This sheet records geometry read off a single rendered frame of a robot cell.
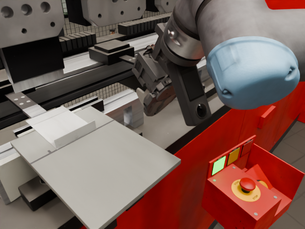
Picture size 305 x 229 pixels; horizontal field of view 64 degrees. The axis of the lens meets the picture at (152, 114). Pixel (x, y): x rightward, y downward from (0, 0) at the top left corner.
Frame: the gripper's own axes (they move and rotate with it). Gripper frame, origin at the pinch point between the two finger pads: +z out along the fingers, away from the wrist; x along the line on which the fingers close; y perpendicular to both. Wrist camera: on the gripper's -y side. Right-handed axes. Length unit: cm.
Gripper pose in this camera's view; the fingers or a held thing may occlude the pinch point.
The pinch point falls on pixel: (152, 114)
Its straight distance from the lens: 54.1
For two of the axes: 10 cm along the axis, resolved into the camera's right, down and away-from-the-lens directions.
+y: -5.5, -8.0, 2.5
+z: -3.1, 4.7, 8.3
